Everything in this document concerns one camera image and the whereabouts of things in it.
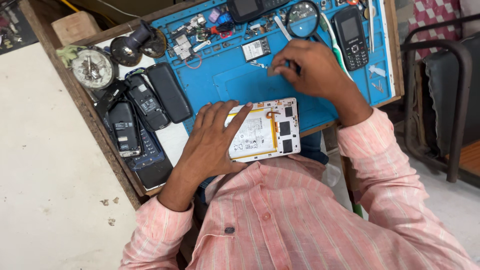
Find dark blue keypad phone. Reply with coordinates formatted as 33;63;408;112
127;123;166;172

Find black metal chair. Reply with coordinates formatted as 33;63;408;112
400;14;480;184

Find black flat phone screen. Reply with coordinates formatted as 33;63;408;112
134;157;174;191

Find black magnifying glass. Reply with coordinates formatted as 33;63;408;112
286;0;331;46

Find person's right hand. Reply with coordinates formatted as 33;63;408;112
271;39;356;104

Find black phone back cover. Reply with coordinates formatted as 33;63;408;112
145;62;194;125

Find round tin of screws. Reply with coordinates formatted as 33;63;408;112
71;48;115;91

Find yellow cable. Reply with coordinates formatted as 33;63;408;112
59;0;118;28

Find pink striped shirt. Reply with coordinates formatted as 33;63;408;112
119;107;480;270

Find white plastic pry tool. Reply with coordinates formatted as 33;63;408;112
273;15;293;42

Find red handled small tool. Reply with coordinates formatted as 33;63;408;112
209;22;235;40

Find slim black keypad phone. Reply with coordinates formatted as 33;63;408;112
332;5;370;72

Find blue repair mat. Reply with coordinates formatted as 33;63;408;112
150;0;395;135

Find small labelled battery module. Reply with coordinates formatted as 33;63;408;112
241;36;272;63

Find opened black phone with battery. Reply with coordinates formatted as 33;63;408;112
108;100;143;158

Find person's left hand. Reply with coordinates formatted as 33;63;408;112
176;100;254;178

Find blue jeans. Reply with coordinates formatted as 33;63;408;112
299;130;330;166

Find green cloth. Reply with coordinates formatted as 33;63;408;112
56;44;88;69

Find red rubber ring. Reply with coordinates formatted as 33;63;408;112
184;53;203;70

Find black lamp with round base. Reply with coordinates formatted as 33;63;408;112
109;20;155;68

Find black phone frame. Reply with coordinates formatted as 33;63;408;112
93;80;129;121

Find dark tray of parts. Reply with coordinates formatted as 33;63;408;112
0;0;39;56

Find long metal tweezers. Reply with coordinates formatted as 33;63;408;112
367;0;376;53

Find wide black keypad phone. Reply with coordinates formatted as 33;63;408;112
226;0;292;24

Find opened black phone white label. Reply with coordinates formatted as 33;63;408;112
124;73;172;132

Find green white toothbrush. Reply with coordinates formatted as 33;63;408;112
319;13;354;82

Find white tablet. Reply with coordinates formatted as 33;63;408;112
224;97;302;163

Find wooden block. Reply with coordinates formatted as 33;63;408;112
51;10;103;47

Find white paper scrap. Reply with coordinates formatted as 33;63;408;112
368;64;387;78

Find white plastic bag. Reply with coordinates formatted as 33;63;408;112
322;162;343;188

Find red white checkered cloth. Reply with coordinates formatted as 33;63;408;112
407;0;463;61

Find round brown dish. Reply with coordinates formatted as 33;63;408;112
140;27;168;59

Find heap of phone circuit boards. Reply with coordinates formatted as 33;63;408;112
166;14;212;61

